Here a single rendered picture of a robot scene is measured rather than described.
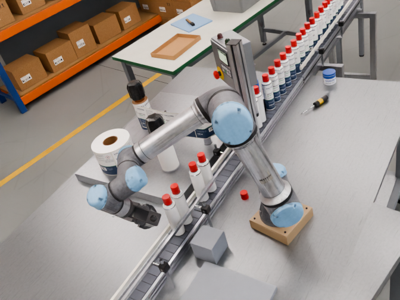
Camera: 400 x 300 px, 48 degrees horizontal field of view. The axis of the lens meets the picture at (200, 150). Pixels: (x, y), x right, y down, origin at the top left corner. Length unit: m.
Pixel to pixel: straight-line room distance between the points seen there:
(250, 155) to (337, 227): 0.57
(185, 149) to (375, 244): 1.02
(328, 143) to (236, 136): 0.95
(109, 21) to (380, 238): 4.84
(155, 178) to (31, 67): 3.58
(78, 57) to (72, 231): 3.85
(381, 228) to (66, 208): 1.44
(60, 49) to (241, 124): 4.48
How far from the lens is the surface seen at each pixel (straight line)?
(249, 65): 1.78
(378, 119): 2.33
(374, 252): 1.74
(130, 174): 1.41
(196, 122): 1.45
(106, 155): 2.20
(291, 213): 1.55
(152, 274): 1.76
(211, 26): 3.79
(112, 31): 6.04
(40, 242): 2.21
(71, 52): 5.72
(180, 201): 1.77
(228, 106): 1.29
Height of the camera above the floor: 2.20
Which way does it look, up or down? 36 degrees down
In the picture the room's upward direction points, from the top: 17 degrees counter-clockwise
